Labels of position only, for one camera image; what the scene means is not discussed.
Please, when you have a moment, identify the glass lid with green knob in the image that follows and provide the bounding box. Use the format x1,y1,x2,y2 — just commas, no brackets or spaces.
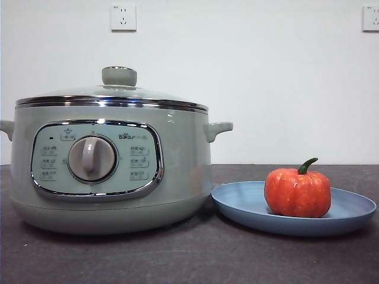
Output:
16,66,208,114

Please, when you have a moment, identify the small orange pumpkin green stem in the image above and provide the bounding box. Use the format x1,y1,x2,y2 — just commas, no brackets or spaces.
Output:
264,157,332,218

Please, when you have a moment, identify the pale green electric steamer pot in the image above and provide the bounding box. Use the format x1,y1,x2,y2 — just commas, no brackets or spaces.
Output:
0,105,234,236

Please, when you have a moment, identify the light blue round plate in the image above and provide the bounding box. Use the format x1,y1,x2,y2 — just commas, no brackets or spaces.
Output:
211,180,378,237

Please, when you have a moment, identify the white wall power outlet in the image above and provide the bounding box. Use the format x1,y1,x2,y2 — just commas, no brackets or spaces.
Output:
362,5,379,33
111,4,138,33

